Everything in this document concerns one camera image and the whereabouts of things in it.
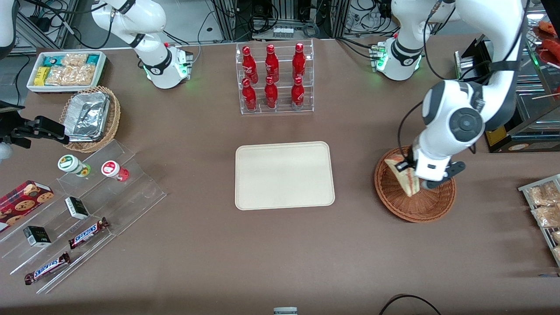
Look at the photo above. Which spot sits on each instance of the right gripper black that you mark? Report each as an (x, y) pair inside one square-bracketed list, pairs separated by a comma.
[(27, 129)]

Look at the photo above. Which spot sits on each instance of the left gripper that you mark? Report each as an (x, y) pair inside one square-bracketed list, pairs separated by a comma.
[(411, 163)]

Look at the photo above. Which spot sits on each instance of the triangular sandwich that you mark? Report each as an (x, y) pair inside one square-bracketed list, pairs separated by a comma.
[(404, 183)]

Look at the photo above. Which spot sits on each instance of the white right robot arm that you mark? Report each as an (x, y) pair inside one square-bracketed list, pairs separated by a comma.
[(148, 17)]

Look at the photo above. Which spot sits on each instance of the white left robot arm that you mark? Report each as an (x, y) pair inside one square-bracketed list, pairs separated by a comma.
[(455, 122)]

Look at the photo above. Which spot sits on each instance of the silver foil tray stack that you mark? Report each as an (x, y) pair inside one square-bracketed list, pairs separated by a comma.
[(87, 116)]

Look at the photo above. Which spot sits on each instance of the brown wicker basket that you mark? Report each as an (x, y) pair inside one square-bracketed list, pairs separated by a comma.
[(420, 210)]

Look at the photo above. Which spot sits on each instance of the light wicker basket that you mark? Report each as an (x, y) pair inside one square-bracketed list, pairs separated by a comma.
[(111, 127)]

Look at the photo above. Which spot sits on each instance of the cream plastic tray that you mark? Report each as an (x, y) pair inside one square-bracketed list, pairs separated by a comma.
[(262, 175)]

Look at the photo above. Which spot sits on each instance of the green lid jar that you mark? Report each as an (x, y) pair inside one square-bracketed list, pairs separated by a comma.
[(69, 163)]

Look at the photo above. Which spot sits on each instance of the white plastic bin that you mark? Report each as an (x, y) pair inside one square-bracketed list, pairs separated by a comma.
[(65, 90)]

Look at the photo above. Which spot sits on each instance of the yellow snack packet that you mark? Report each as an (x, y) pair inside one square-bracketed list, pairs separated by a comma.
[(41, 75)]

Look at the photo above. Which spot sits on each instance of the clear bag of crackers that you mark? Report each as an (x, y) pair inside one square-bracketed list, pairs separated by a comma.
[(70, 75), (74, 60)]

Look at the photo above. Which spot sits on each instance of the teal snack packet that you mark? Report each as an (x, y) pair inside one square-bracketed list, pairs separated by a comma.
[(93, 59), (51, 61)]

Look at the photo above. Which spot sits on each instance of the red lid jar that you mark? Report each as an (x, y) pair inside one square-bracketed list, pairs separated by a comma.
[(110, 169)]

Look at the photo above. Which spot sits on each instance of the red tartan cookie box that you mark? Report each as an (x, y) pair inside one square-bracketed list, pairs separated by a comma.
[(22, 199)]

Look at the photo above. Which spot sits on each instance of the small black carton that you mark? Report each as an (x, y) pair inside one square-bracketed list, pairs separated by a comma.
[(78, 208), (38, 237)]

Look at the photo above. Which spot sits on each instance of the clear acrylic tiered stand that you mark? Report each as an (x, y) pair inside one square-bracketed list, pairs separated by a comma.
[(135, 192)]

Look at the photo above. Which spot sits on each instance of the Snickers chocolate bar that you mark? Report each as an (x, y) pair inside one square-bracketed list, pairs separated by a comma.
[(87, 232), (47, 268)]

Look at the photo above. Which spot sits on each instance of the red cola bottle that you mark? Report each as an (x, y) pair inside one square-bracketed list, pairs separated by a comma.
[(271, 92), (297, 92), (271, 61), (299, 60), (249, 94), (248, 63)]

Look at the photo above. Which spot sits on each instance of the black box device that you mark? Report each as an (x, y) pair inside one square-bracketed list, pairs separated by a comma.
[(477, 57)]

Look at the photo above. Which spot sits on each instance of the glass display cabinet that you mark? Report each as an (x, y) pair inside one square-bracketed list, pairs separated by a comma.
[(538, 127)]

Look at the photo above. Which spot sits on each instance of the clear bag of pastries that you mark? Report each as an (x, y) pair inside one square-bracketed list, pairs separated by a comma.
[(556, 237), (544, 194), (547, 216), (557, 253)]

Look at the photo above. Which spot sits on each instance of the clear acrylic bottle rack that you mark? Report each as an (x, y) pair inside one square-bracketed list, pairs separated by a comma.
[(282, 61)]

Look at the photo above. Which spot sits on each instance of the white power strip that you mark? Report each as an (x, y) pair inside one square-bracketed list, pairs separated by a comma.
[(283, 31)]

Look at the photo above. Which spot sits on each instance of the metal equipment rack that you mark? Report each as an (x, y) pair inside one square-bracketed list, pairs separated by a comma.
[(280, 8)]

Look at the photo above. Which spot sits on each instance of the grey metal bracket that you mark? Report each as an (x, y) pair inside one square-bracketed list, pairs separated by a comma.
[(285, 311)]

